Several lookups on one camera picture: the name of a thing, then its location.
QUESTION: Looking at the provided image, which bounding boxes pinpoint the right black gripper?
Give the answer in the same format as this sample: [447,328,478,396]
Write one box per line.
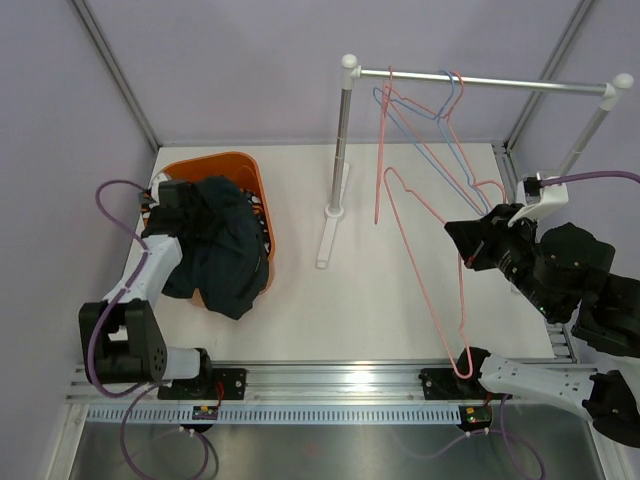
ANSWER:
[444,202,562,318]

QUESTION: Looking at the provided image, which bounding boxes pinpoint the dark navy shorts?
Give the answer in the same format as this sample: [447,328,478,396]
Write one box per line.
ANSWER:
[162,176,270,320]

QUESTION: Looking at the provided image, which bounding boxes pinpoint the blue wire hanger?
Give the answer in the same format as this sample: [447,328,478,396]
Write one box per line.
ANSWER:
[372,69,489,214]

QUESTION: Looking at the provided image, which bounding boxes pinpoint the pink wire hanger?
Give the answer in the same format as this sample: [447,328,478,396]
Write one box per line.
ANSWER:
[374,66,394,225]

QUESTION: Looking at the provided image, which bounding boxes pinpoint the orange grey camouflage shorts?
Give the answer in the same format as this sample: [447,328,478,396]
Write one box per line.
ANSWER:
[141,172,274,255]

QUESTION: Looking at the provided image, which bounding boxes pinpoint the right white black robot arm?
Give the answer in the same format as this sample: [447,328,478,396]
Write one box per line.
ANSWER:
[444,204,639,448]

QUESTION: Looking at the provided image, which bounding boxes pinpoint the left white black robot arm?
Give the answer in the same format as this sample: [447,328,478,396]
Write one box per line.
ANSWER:
[78,179,215,399]

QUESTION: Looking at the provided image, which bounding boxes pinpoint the orange plastic laundry basket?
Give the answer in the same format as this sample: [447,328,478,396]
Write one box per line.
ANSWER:
[157,151,276,294]

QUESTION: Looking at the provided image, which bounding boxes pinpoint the silver clothes rack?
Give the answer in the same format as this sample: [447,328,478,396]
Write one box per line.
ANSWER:
[315,54,634,269]

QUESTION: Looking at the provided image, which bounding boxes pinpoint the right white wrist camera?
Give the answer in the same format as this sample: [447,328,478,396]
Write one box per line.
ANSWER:
[508,172,569,227]

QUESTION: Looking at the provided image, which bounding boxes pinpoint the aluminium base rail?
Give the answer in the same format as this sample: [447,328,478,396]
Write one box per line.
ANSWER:
[64,362,609,406]

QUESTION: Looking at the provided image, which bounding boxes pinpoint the white slotted cable duct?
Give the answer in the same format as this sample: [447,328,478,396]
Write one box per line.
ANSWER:
[87,404,461,425]

